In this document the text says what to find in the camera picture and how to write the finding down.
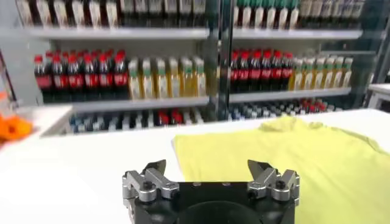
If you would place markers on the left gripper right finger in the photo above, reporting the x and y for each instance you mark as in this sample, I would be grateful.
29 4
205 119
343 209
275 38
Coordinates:
274 187

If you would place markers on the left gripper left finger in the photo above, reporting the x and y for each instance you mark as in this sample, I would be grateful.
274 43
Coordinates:
149 185

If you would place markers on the yellow-green t-shirt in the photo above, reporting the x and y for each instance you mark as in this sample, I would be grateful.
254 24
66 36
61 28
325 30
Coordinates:
304 167

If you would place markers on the red-cap cola bottle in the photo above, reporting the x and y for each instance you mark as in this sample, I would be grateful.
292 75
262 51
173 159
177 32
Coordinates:
121 78
310 107
234 73
320 106
75 80
90 80
276 73
244 73
287 72
255 73
163 118
60 80
266 73
105 79
176 117
43 80

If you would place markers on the drinks shelf unit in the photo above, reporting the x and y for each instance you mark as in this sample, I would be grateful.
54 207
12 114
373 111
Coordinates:
289 95
122 105

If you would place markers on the yellow tea bottle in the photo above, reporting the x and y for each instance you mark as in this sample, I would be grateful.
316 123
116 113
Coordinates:
199 79
328 76
308 76
337 75
160 81
134 82
297 77
147 81
318 76
346 75
173 80
186 79

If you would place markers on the white side table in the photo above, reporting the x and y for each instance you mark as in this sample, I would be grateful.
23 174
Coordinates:
379 89
48 117

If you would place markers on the crumpled orange cloth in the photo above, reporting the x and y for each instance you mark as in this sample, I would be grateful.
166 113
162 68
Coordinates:
13 128

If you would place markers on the white-cap blue-label bottle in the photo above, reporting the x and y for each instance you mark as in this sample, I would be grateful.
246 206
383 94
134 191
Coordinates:
140 10
156 10
199 10
170 10
126 10
185 10

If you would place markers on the white-cap dark drink bottle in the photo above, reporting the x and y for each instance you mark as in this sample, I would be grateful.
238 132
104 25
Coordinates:
305 12
316 12
326 12
357 12
347 12
336 12

